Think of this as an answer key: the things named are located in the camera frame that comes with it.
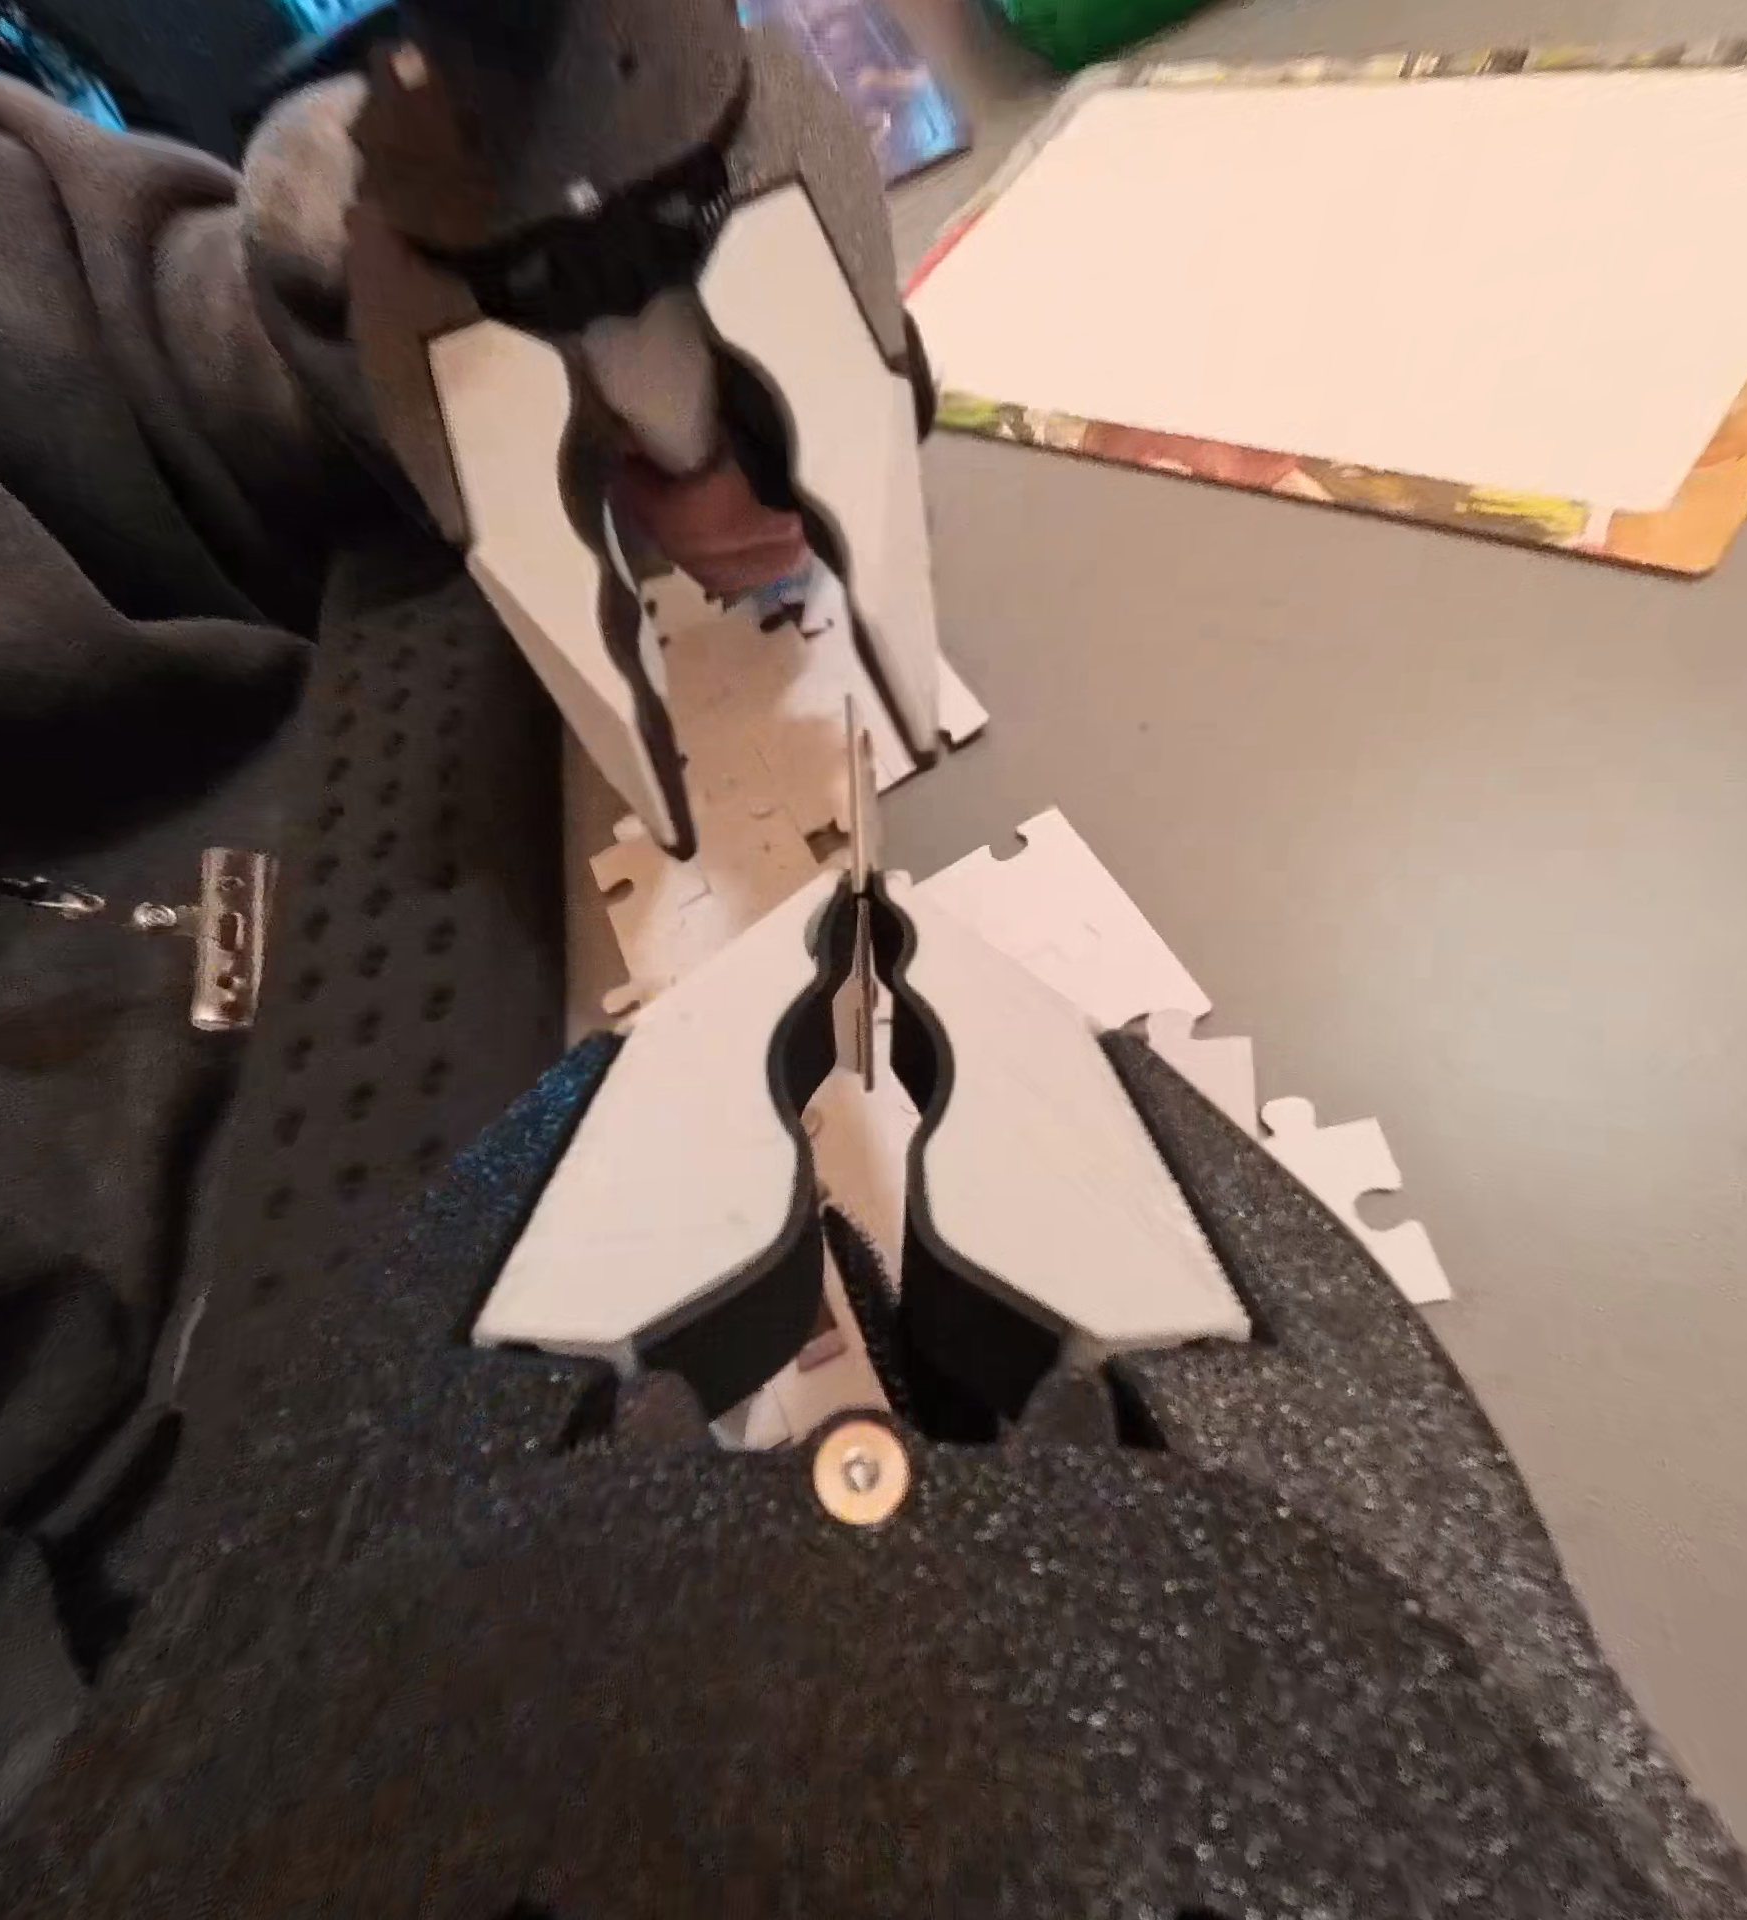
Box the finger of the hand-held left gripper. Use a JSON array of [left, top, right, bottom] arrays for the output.
[[428, 319, 701, 858], [696, 176, 950, 764]]

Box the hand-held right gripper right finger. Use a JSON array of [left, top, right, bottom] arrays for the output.
[[867, 878, 1252, 1433]]

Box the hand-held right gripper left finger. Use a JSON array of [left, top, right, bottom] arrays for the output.
[[470, 878, 834, 1419]]

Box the pile of jigsaw pieces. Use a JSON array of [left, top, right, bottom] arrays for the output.
[[586, 570, 1459, 1450]]

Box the space jigsaw puzzle board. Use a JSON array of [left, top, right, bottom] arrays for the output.
[[748, 0, 972, 187]]

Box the animal jigsaw puzzle board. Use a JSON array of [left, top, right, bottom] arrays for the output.
[[905, 52, 1747, 580]]

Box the person's left forearm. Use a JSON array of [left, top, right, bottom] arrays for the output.
[[0, 66, 416, 630]]

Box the grey desk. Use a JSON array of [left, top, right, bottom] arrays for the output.
[[560, 0, 1747, 1891]]

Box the metal zipper pull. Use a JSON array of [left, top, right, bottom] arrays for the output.
[[130, 847, 282, 1037]]

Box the green plastic bin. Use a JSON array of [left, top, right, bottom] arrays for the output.
[[1000, 0, 1252, 76]]

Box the person's dark jacket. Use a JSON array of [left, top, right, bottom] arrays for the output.
[[0, 420, 363, 1667]]

